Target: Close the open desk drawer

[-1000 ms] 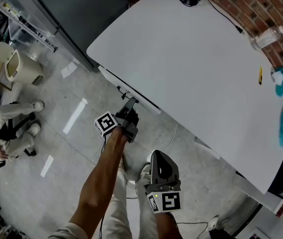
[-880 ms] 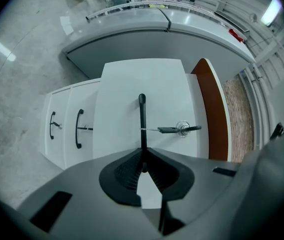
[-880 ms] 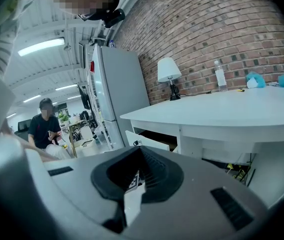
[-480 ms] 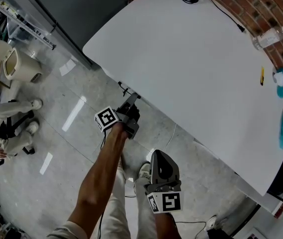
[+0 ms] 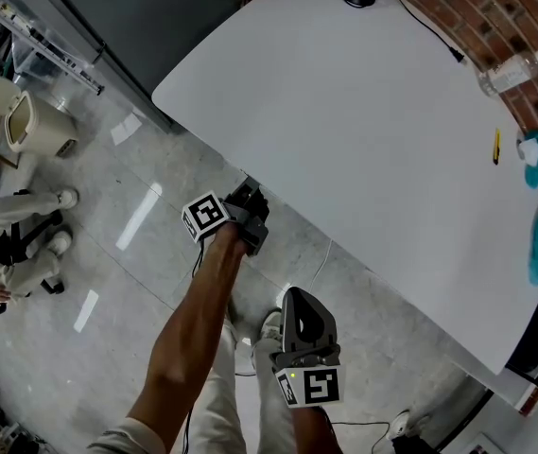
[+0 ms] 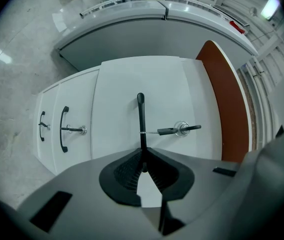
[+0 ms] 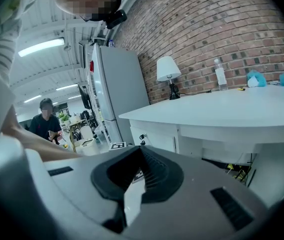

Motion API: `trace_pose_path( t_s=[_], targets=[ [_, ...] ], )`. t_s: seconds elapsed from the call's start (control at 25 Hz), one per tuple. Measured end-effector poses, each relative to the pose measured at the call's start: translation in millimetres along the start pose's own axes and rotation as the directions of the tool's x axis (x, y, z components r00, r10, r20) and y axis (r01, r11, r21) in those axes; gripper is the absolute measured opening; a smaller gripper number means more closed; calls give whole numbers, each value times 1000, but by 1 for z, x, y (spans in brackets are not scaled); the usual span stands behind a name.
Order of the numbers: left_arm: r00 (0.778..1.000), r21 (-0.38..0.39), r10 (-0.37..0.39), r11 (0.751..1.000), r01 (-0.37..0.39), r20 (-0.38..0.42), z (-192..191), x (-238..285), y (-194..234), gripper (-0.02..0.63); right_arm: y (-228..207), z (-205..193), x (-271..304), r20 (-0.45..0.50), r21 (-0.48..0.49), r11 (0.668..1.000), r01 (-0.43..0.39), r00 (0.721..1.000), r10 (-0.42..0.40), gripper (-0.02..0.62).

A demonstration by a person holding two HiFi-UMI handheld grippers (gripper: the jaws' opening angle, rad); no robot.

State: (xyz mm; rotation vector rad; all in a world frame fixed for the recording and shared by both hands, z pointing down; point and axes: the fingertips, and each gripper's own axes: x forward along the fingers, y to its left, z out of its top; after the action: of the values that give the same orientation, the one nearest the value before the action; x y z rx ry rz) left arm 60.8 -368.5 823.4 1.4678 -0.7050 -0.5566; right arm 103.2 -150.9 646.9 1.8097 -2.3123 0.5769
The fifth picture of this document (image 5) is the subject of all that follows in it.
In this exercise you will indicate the person's left leg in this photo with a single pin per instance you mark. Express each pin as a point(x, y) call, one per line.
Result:
point(221, 395)

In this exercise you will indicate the person's beige ribbed shirt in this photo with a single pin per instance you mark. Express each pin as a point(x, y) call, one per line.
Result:
point(122, 440)

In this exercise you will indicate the person's right shoe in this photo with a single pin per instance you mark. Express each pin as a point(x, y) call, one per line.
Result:
point(271, 329)

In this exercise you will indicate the person's right forearm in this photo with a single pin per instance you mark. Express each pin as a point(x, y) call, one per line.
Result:
point(313, 431)

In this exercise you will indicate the person's leg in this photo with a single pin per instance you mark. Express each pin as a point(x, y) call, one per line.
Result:
point(221, 395)
point(268, 414)

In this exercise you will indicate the person's left forearm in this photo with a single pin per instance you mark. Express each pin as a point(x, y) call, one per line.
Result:
point(193, 329)

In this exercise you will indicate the clear plastic water bottle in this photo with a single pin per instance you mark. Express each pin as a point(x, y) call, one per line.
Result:
point(509, 75)

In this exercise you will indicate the person's right leg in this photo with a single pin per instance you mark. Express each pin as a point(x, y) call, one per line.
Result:
point(268, 414)

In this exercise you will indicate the white grey refrigerator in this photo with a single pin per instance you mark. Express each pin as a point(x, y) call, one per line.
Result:
point(155, 17)

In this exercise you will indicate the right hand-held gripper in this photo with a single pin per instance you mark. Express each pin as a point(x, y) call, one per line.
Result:
point(316, 386)

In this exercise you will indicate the yellow black utility knife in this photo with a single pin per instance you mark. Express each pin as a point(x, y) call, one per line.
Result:
point(497, 149)

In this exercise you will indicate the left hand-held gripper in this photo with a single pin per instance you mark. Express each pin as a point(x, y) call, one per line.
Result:
point(204, 215)

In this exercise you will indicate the clear plastic storage box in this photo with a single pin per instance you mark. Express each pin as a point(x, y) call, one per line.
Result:
point(37, 59)

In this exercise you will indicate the white metal shelving rack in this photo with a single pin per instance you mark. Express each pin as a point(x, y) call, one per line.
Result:
point(67, 64)

